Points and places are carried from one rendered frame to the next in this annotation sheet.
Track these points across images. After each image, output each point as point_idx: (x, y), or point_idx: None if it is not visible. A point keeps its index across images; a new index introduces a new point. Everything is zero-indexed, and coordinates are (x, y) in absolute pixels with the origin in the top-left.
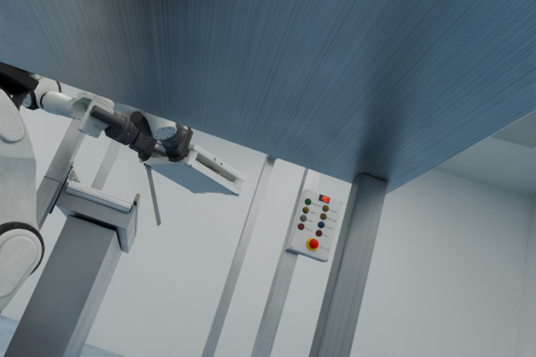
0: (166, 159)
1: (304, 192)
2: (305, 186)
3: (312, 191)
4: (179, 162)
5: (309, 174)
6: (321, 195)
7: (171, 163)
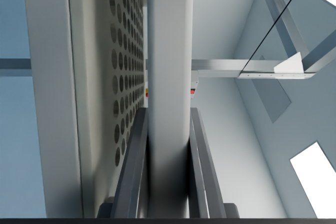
0: (63, 39)
1: (194, 77)
2: (203, 71)
3: (196, 84)
4: (50, 199)
5: (215, 71)
6: (194, 89)
7: (38, 127)
